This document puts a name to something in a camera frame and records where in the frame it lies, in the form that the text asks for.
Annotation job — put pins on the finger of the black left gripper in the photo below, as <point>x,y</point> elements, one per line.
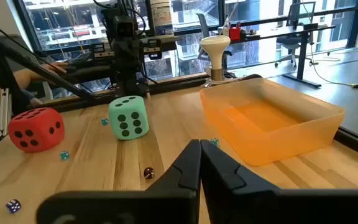
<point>135,56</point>
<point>122,56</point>

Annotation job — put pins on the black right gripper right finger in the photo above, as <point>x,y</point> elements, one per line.
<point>259,205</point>

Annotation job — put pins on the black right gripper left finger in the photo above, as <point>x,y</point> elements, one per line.
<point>166,205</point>

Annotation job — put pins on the small dark red die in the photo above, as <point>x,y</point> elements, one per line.
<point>149,173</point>

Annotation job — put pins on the large green foam die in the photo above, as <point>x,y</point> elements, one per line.
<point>128,118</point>

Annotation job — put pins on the small teal die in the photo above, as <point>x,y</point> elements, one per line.
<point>64,155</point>
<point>104,121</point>
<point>214,142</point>

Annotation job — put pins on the orange translucent plastic bin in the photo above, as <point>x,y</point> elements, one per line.
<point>272,124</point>

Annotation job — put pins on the large red foam die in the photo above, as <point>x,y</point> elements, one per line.
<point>36,130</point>

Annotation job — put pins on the small blue die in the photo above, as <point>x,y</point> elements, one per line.
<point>13,206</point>

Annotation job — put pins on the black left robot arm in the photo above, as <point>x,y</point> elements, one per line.
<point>129,84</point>

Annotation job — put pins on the white bottle blue label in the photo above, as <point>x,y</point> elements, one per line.
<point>161,15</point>

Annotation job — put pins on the white mushroom table lamp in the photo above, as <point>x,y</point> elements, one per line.
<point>215,46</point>

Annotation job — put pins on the red pen cup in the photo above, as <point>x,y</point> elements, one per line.
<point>234,33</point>

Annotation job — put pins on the black standing desk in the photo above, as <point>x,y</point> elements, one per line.
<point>291,31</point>

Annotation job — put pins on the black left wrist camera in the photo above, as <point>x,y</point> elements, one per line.
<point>125,27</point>

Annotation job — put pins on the black window frame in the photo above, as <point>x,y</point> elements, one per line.
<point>197,29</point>

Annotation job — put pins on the silver aluminium bracket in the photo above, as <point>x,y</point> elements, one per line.
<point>4,112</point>

